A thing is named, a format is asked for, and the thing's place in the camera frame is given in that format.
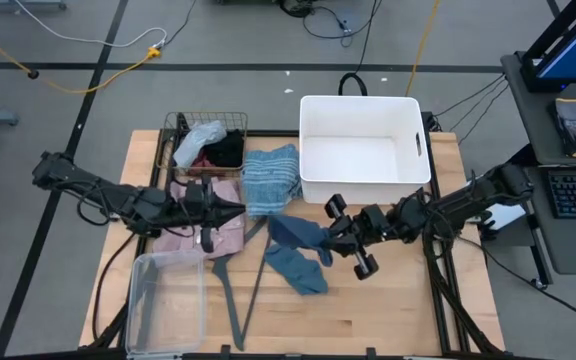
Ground white perforated plastic bin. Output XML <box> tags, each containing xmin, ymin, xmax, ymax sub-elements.
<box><xmin>298</xmin><ymin>94</ymin><xmax>433</xmax><ymax>206</ymax></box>

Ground white cable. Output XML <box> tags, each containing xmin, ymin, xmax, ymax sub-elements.
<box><xmin>14</xmin><ymin>0</ymin><xmax>169</xmax><ymax>50</ymax></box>

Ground wire basket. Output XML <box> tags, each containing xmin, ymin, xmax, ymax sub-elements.
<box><xmin>156</xmin><ymin>110</ymin><xmax>250</xmax><ymax>180</ymax></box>

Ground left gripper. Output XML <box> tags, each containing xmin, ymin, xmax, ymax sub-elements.
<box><xmin>181</xmin><ymin>173</ymin><xmax>247</xmax><ymax>254</ymax></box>

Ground teal ribbed cloth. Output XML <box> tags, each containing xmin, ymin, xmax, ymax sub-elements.
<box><xmin>263</xmin><ymin>243</ymin><xmax>330</xmax><ymax>297</ymax></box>

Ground grey side desk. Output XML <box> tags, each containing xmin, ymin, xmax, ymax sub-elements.
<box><xmin>500</xmin><ymin>49</ymin><xmax>576</xmax><ymax>167</ymax></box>

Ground black cable with loop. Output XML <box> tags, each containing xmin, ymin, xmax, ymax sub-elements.
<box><xmin>336</xmin><ymin>0</ymin><xmax>384</xmax><ymax>97</ymax></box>

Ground red cloth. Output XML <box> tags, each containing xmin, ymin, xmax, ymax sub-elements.
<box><xmin>189</xmin><ymin>148</ymin><xmax>218</xmax><ymax>170</ymax></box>

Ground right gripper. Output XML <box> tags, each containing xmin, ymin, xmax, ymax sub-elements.
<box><xmin>323</xmin><ymin>192</ymin><xmax>395</xmax><ymax>282</ymax></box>

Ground yellow cable with plug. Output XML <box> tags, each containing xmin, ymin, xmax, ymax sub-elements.
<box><xmin>0</xmin><ymin>18</ymin><xmax>163</xmax><ymax>96</ymax></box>

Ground dark grey plastic hanger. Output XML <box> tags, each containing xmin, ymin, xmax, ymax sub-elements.
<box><xmin>211</xmin><ymin>215</ymin><xmax>278</xmax><ymax>352</ymax></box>

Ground blue striped towel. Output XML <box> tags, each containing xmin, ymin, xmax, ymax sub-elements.
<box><xmin>241</xmin><ymin>143</ymin><xmax>304</xmax><ymax>220</ymax></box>

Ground black cable tangle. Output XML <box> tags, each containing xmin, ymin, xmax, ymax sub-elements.
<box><xmin>277</xmin><ymin>0</ymin><xmax>369</xmax><ymax>49</ymax></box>

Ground black table frame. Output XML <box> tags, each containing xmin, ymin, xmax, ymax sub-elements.
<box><xmin>87</xmin><ymin>112</ymin><xmax>509</xmax><ymax>360</ymax></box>

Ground grey black work gloves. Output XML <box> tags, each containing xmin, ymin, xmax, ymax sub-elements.
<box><xmin>547</xmin><ymin>97</ymin><xmax>576</xmax><ymax>160</ymax></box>

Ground white paper box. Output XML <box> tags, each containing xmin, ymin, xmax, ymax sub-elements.
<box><xmin>477</xmin><ymin>202</ymin><xmax>527</xmax><ymax>232</ymax></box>

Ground dark keyboard tray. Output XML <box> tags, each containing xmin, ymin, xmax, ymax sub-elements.
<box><xmin>516</xmin><ymin>164</ymin><xmax>576</xmax><ymax>276</ymax></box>

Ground pink cloth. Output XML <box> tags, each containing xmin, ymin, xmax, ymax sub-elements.
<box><xmin>151</xmin><ymin>175</ymin><xmax>246</xmax><ymax>261</ymax></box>

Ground navy blue cloth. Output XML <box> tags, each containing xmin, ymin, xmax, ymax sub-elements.
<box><xmin>266</xmin><ymin>213</ymin><xmax>335</xmax><ymax>268</ymax></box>

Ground black cloth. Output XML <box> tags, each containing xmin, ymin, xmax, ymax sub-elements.
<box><xmin>202</xmin><ymin>128</ymin><xmax>246</xmax><ymax>169</ymax></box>

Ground light grey cloth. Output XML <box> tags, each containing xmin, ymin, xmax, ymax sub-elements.
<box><xmin>172</xmin><ymin>119</ymin><xmax>228</xmax><ymax>170</ymax></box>

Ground clear plastic bin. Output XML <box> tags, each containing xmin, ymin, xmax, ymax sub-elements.
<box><xmin>124</xmin><ymin>249</ymin><xmax>207</xmax><ymax>358</ymax></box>

